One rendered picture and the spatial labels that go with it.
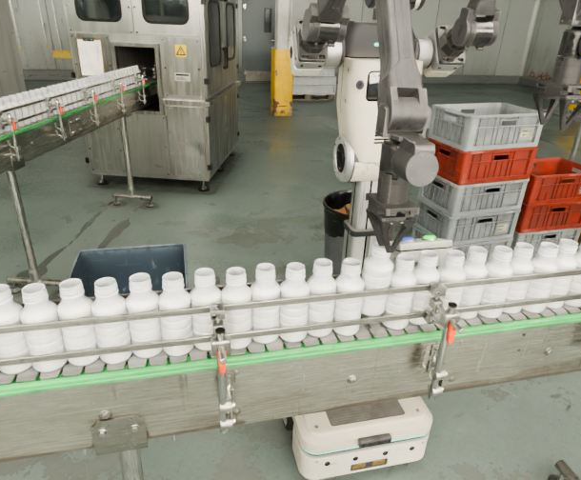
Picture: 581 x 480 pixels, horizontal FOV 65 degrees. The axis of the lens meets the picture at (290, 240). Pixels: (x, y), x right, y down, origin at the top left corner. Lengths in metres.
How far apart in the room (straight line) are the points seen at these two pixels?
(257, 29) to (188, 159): 8.60
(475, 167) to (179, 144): 2.69
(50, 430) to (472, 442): 1.72
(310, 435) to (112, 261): 0.92
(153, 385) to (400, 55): 0.74
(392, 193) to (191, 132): 3.77
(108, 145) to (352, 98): 3.65
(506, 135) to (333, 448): 2.25
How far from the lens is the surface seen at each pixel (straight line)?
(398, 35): 0.87
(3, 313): 0.93
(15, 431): 1.05
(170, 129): 4.57
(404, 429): 1.89
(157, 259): 1.50
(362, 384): 1.06
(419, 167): 0.77
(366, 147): 1.48
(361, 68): 1.43
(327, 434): 1.80
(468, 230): 3.38
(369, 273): 0.94
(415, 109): 0.83
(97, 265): 1.53
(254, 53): 12.91
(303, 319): 0.93
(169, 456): 2.09
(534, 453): 2.34
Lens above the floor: 1.60
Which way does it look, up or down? 26 degrees down
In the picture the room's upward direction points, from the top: 2 degrees clockwise
